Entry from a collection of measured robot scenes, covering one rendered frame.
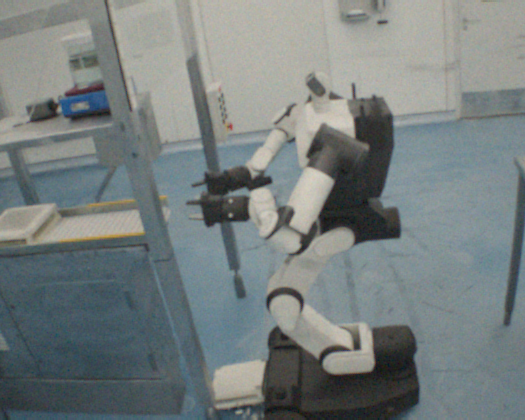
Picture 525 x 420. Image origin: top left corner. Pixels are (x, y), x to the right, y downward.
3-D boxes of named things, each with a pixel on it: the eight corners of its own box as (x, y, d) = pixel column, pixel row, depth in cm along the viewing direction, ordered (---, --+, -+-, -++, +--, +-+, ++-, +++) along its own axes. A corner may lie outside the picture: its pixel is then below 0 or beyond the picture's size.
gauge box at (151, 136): (163, 149, 186) (151, 98, 177) (155, 160, 177) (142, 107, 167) (109, 157, 189) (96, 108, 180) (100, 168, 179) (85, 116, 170)
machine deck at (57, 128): (151, 101, 177) (149, 90, 175) (117, 136, 144) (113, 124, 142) (8, 127, 185) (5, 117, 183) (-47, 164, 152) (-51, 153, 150)
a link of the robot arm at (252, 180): (233, 161, 186) (260, 153, 191) (230, 177, 196) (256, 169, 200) (247, 185, 182) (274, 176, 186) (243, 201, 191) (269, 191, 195)
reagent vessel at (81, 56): (123, 73, 166) (111, 19, 157) (108, 84, 152) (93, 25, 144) (83, 80, 168) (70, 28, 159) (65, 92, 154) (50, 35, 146)
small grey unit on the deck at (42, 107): (65, 110, 171) (60, 94, 168) (56, 116, 165) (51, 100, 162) (36, 116, 173) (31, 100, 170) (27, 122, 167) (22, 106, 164)
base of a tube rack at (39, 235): (61, 218, 197) (59, 212, 196) (34, 250, 175) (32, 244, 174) (12, 223, 200) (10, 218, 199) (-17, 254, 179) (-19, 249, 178)
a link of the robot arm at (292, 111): (284, 103, 206) (309, 89, 186) (306, 124, 210) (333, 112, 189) (268, 123, 203) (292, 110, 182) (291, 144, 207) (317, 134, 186)
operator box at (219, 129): (230, 130, 260) (221, 81, 248) (225, 141, 245) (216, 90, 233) (219, 131, 261) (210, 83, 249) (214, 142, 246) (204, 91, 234)
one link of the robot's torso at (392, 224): (396, 227, 182) (395, 184, 174) (402, 246, 170) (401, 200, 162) (320, 235, 185) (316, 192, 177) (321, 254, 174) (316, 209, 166)
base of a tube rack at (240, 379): (260, 388, 206) (262, 393, 206) (266, 358, 229) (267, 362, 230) (206, 397, 210) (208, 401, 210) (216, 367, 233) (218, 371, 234)
